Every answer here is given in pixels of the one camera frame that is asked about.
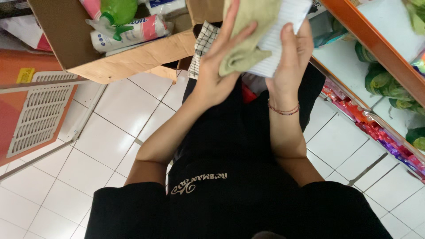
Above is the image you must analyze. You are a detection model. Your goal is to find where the person's right hand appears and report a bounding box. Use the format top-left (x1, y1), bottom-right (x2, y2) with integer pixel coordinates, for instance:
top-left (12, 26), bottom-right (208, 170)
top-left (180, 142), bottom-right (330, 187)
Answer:
top-left (265, 19), bottom-right (315, 103)

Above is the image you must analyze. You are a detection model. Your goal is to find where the person's left hand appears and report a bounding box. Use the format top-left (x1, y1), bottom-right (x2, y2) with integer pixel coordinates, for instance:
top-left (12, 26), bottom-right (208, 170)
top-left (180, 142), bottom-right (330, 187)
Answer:
top-left (193, 0), bottom-right (258, 107)

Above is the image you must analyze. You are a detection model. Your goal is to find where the white ribbed cloth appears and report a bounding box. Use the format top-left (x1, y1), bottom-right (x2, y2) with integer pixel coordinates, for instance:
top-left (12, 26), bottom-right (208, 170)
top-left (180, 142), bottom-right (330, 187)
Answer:
top-left (246, 0), bottom-right (313, 79)

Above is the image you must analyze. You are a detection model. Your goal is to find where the olive green cloth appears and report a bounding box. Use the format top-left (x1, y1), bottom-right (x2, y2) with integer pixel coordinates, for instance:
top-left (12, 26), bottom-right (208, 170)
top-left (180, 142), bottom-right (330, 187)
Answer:
top-left (218, 0), bottom-right (283, 77)

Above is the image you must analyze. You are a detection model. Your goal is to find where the black white checked cloth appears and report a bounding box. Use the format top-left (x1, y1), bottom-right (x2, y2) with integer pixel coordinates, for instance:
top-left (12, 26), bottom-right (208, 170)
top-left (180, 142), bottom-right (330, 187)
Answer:
top-left (188, 21), bottom-right (222, 80)

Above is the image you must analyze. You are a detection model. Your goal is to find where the red packet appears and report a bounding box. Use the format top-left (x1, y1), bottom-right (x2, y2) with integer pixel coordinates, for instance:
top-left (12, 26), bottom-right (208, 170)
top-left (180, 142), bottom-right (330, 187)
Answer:
top-left (241, 82), bottom-right (258, 104)

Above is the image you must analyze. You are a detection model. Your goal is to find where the person's black shirt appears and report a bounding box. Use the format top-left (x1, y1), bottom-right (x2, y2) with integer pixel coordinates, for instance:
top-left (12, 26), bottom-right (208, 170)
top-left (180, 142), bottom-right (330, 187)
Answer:
top-left (84, 62), bottom-right (394, 239)

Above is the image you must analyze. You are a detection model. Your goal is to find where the brown cardboard box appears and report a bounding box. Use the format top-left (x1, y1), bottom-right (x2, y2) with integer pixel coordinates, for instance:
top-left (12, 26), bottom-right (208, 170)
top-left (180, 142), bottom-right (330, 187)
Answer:
top-left (27, 0), bottom-right (227, 85)

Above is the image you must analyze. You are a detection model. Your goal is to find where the pink white tissue packet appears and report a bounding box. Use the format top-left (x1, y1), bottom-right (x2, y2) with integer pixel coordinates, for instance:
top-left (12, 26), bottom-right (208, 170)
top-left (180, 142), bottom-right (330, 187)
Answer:
top-left (90, 14), bottom-right (170, 54)

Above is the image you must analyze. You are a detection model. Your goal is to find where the white blue packet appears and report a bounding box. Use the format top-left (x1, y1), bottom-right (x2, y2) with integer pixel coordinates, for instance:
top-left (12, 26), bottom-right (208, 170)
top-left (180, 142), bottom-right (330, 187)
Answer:
top-left (145, 0), bottom-right (187, 16)

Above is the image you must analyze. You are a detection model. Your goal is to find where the orange shelf rack with goods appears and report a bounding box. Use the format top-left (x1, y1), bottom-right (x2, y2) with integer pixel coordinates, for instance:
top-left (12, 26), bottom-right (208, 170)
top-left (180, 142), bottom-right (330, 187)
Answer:
top-left (309, 0), bottom-right (425, 185)

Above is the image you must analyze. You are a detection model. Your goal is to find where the green spray bottle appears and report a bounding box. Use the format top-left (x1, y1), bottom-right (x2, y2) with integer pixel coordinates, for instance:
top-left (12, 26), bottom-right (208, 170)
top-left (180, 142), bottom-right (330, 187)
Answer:
top-left (85, 0), bottom-right (139, 42)

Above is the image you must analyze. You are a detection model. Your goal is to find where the pink plastic packet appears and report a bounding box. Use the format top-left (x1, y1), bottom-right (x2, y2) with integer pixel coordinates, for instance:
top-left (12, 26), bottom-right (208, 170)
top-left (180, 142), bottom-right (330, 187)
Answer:
top-left (79, 0), bottom-right (102, 21)

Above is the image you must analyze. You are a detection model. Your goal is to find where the orange cabinet with vent grille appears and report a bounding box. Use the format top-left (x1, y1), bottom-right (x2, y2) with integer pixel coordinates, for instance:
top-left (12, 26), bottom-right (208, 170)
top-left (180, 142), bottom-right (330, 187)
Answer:
top-left (0, 49), bottom-right (107, 181)

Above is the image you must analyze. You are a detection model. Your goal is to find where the yellow sticker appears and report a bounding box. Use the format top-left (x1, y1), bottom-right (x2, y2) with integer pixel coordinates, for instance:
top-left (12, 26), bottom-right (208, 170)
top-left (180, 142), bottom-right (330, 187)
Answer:
top-left (16, 67), bottom-right (36, 84)

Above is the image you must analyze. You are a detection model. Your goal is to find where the heap of white packets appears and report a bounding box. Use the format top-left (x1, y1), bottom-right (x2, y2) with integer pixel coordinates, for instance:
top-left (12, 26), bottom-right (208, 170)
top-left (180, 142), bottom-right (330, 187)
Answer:
top-left (0, 0), bottom-right (52, 52)

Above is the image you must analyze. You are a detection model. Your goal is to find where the red string bracelet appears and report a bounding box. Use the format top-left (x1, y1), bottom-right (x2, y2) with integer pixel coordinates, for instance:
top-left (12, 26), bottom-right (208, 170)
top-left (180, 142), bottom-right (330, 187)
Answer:
top-left (267, 99), bottom-right (301, 116)

